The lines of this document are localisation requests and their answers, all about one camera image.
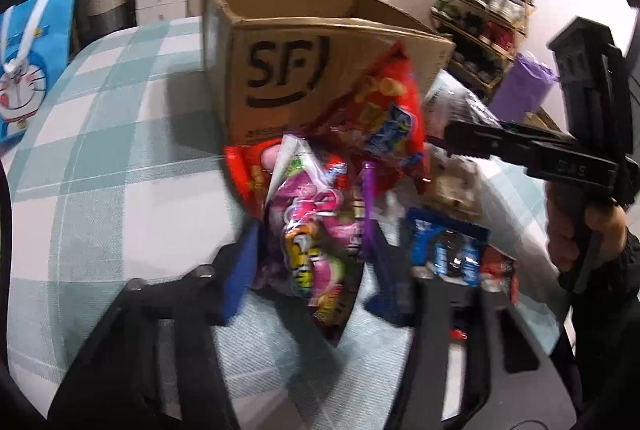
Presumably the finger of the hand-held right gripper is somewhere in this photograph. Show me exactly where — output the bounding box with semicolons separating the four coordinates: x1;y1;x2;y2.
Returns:
444;121;573;167

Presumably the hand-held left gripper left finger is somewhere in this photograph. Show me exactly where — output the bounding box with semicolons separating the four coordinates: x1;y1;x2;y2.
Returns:
47;220;263;430

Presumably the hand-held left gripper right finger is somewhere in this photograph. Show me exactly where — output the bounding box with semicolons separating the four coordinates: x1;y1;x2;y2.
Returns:
364;215;589;430

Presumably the shiny clear plastic packet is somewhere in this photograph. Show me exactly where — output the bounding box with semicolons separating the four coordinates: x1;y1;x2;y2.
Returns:
424;72;487;147

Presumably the blue cookie packet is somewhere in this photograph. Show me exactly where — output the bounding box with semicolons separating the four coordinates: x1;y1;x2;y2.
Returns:
406;206;489;281

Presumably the pink purple snack packet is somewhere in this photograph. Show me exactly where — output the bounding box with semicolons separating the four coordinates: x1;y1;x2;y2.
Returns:
252;135;373;348

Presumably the red snack packet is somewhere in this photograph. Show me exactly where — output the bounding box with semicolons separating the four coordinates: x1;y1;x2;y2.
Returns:
223;142;281;217

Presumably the brown cardboard box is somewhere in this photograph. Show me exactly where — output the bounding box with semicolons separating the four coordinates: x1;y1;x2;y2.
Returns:
202;0;457;147

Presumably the person's right forearm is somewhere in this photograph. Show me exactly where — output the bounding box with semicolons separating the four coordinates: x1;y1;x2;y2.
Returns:
570;230;640;416

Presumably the person's right hand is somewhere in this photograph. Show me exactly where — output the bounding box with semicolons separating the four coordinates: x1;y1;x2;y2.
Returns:
544;182;629;281

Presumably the beige snack packet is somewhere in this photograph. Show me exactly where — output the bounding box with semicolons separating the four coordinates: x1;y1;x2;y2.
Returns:
429;150;482;217

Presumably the purple bag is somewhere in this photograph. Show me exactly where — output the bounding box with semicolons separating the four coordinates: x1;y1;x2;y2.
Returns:
487;52;559;117

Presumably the large red snack bag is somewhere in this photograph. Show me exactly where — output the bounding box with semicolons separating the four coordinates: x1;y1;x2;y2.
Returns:
305;40;432;197

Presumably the small red candy packet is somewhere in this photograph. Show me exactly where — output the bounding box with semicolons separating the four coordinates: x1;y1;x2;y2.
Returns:
479;249;519;307

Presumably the wooden shoe rack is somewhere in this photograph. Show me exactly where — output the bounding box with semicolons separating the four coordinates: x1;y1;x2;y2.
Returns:
429;0;537;96

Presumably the blue cartoon gift bag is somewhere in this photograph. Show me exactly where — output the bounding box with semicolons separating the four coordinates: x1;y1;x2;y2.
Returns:
0;0;77;145

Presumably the grey white laundry basket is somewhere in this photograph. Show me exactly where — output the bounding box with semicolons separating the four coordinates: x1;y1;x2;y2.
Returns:
87;0;132;31

